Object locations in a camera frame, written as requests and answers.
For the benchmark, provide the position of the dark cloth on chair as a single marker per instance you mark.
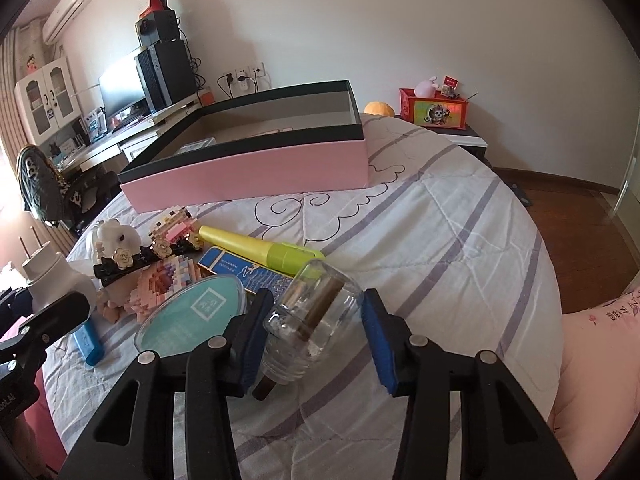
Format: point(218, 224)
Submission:
point(40, 185)

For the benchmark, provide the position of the black computer monitor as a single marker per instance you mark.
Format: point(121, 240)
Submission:
point(120, 85)

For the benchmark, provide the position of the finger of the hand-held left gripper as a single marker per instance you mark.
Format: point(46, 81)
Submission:
point(60, 310)
point(12, 302)

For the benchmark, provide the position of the red card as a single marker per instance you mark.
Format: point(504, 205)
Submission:
point(450, 80)

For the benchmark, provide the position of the yellow green tube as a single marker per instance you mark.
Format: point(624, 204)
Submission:
point(250, 247)

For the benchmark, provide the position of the orange plush toy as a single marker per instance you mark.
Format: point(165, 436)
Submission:
point(379, 108)

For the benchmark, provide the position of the black computer tower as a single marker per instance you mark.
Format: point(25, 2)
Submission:
point(167, 75)

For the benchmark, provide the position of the clear glass bottle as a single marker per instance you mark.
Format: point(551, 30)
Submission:
point(310, 320)

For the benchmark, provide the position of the white plug adapter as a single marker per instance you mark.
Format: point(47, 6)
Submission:
point(50, 270)

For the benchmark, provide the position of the black white low cabinet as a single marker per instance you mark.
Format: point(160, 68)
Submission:
point(470, 137)

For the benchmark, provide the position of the large pink block toy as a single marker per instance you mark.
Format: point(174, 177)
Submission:
point(160, 285)

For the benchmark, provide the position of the teal oval clear case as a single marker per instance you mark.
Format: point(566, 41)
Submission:
point(185, 315)

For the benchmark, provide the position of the pink plush toy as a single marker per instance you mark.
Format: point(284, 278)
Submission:
point(426, 87)

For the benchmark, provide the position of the white computer desk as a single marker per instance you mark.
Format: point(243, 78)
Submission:
point(135, 130)

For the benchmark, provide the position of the blue flat box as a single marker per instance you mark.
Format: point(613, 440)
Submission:
point(240, 267)

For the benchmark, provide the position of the red storage box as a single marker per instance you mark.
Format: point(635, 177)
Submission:
point(432, 112)

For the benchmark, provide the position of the white glass-door cabinet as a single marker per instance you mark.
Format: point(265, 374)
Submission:
point(47, 100)

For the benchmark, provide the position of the dark slippers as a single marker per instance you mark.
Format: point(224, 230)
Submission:
point(520, 193)

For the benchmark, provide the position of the pink box with black rim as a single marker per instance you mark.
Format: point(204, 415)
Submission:
point(250, 175)

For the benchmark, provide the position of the white wall outlets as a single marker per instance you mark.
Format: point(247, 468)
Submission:
point(242, 75)

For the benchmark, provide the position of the white air conditioner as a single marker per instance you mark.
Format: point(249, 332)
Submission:
point(70, 7)

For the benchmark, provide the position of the pink bed cover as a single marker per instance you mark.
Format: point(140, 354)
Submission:
point(35, 440)

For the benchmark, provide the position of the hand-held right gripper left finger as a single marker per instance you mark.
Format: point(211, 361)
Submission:
point(255, 342)

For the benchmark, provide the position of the black speaker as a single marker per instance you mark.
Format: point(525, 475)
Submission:
point(157, 27)

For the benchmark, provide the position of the small pink white block toy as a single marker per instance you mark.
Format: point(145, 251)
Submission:
point(172, 227)

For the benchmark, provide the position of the blue white box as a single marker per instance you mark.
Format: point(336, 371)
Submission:
point(95, 123)

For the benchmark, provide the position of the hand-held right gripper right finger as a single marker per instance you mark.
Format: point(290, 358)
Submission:
point(382, 347)

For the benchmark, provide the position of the small doll figure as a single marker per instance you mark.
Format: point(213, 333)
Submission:
point(110, 310)

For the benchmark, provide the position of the black office chair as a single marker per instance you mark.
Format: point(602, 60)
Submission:
point(85, 195)

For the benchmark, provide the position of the pink doll wall sticker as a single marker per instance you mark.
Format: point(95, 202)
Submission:
point(32, 63)

